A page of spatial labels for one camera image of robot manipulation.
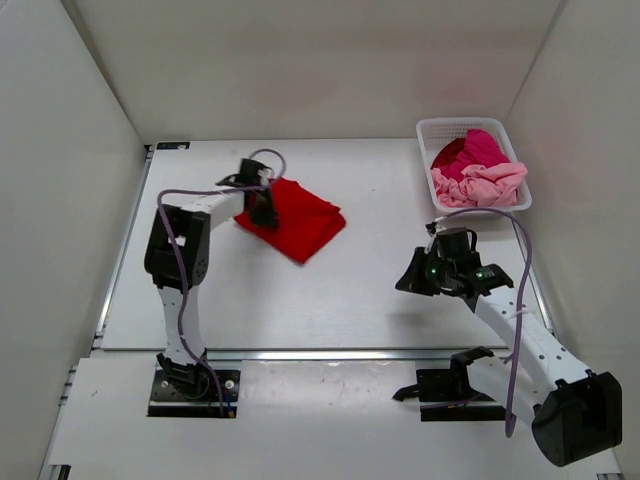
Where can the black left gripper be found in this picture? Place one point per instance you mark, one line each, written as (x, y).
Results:
(268, 218)

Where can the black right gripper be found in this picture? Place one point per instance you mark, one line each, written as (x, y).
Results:
(411, 282)

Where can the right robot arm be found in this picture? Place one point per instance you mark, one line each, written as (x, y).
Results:
(572, 411)

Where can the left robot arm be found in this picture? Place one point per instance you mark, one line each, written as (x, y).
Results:
(177, 259)

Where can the light pink t shirt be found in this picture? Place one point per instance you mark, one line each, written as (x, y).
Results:
(481, 187)

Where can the dark red t shirt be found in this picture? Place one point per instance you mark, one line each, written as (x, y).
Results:
(448, 155)

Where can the dark label sticker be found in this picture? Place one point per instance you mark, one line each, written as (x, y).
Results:
(170, 146)

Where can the magenta t shirt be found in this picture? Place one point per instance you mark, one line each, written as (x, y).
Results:
(478, 148)

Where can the white plastic laundry basket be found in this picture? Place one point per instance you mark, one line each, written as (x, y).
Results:
(434, 134)

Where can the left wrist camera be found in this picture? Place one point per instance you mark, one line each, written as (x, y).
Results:
(251, 173)

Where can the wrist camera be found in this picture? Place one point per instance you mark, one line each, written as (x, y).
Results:
(251, 173)
(435, 228)

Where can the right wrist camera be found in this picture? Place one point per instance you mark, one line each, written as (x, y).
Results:
(435, 228)

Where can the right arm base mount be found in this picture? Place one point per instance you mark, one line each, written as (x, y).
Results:
(443, 399)

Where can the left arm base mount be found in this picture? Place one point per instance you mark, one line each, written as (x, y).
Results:
(169, 399)

